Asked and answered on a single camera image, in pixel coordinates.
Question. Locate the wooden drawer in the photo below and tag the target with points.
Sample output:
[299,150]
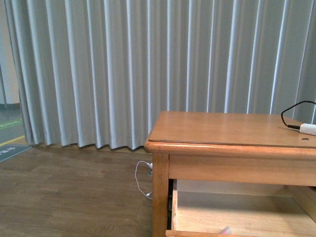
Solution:
[203,208]

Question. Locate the white charger adapter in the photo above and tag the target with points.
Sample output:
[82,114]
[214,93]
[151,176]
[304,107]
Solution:
[309,129]

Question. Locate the pink marker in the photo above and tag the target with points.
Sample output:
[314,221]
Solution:
[226,231]

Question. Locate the grey floor sign mat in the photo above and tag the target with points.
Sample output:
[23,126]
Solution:
[9,150]

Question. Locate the grey pleated curtain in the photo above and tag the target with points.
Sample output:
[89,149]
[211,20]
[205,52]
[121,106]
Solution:
[101,71]

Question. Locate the wooden nightstand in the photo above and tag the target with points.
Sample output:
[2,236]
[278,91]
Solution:
[218,147]

